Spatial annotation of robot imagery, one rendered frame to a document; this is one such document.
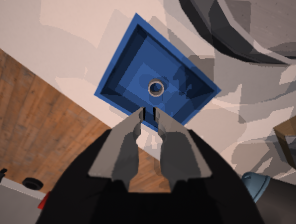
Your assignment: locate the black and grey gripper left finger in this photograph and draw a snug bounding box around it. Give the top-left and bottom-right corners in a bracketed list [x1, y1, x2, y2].
[35, 107, 146, 224]

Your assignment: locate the grey metal bushing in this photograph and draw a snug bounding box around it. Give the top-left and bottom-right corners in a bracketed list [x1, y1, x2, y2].
[148, 78, 164, 97]

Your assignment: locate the blue crate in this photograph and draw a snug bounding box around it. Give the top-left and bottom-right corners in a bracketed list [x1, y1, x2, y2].
[94, 13, 221, 133]

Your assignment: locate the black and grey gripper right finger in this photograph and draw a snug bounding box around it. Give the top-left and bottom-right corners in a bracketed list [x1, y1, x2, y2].
[153, 107, 265, 224]

